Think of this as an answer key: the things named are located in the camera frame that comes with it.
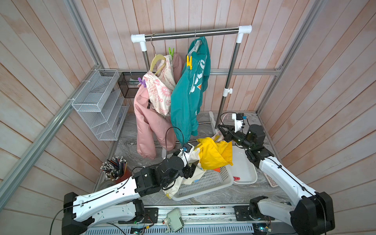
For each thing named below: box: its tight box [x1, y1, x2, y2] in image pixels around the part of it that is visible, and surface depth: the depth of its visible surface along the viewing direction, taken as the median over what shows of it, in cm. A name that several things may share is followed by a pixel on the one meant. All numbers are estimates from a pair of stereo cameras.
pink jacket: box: [133, 84, 177, 160], surface depth 68 cm
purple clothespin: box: [137, 77, 147, 88], surface depth 57 cm
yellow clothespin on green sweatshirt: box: [186, 55, 193, 71], surface depth 56 cm
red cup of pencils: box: [99, 155, 132, 183], surface depth 76 cm
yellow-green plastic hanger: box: [150, 53, 166, 75], surface depth 60 cm
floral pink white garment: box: [142, 54, 177, 117], surface depth 64 cm
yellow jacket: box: [194, 137, 234, 171], surface depth 74 cm
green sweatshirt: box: [170, 36, 211, 144], surface depth 65 cm
